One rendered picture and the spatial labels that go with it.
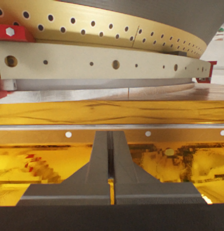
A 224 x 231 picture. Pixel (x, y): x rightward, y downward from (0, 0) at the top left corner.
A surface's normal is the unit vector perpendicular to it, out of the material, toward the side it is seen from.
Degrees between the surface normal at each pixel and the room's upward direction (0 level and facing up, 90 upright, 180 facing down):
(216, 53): 90
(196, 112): 90
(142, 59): 90
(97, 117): 90
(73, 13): 62
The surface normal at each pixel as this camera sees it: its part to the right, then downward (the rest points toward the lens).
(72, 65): 0.39, 0.24
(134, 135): 0.06, 0.25
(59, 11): 0.32, 0.67
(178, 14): 0.54, 0.63
